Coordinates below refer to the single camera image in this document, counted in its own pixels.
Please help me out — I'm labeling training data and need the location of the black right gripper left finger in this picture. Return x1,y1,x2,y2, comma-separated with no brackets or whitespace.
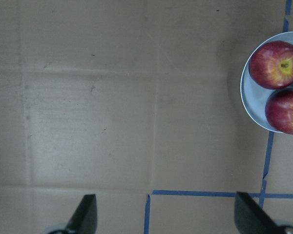
42,194,98,234

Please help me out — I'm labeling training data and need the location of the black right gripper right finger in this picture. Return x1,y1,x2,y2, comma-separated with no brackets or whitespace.
234,192,293,234

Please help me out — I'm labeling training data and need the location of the red apple front on plate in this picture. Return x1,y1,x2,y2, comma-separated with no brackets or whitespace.
265,88,293,135

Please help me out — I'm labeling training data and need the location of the red apple on plate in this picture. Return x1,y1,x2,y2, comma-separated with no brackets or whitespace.
249,40,293,90
265,88,293,135

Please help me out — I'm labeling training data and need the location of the white round plate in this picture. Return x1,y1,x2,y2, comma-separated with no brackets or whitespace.
240,31,293,133

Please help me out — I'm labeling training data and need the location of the red apple back on plate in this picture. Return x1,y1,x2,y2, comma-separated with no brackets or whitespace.
249,40,293,90

